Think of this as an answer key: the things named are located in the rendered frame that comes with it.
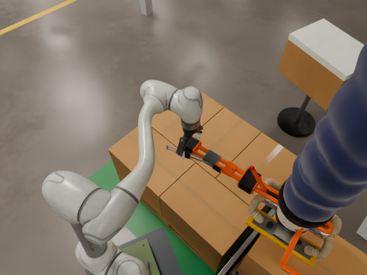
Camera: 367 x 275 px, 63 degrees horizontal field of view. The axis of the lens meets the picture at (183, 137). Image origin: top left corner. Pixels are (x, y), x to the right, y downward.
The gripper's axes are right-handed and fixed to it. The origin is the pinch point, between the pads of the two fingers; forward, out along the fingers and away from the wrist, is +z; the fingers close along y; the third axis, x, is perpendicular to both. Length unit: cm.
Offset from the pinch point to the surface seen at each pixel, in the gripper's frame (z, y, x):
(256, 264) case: 35, -20, -57
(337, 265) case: 32, 3, -90
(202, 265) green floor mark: 127, -18, -28
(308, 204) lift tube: -25, -8, -59
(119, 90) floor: 127, 85, 160
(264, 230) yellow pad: 11, -11, -51
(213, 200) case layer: 73, 12, -14
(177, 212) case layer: 73, -10, 2
